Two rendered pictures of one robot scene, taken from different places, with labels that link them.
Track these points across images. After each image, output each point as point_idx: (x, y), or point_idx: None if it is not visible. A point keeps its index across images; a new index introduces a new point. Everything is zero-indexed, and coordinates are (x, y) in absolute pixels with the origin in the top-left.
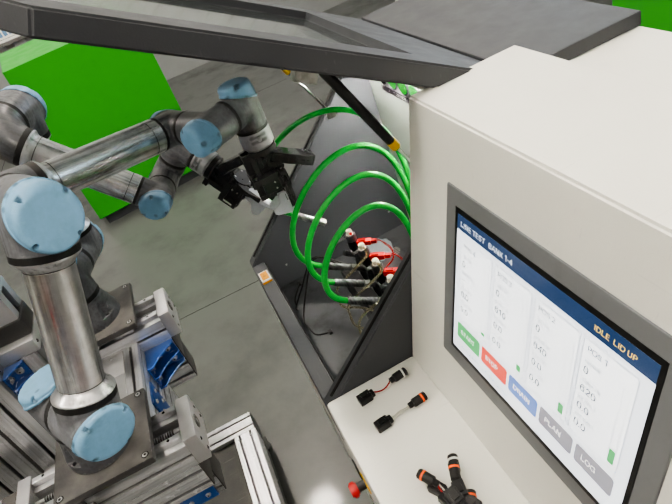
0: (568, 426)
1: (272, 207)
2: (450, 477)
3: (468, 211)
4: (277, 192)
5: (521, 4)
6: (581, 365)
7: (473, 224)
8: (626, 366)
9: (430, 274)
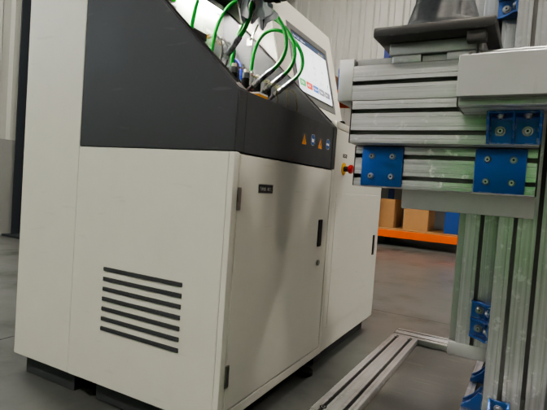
0: (322, 88)
1: (272, 12)
2: None
3: (293, 29)
4: (273, 2)
5: None
6: (319, 66)
7: (295, 33)
8: (322, 59)
9: (286, 63)
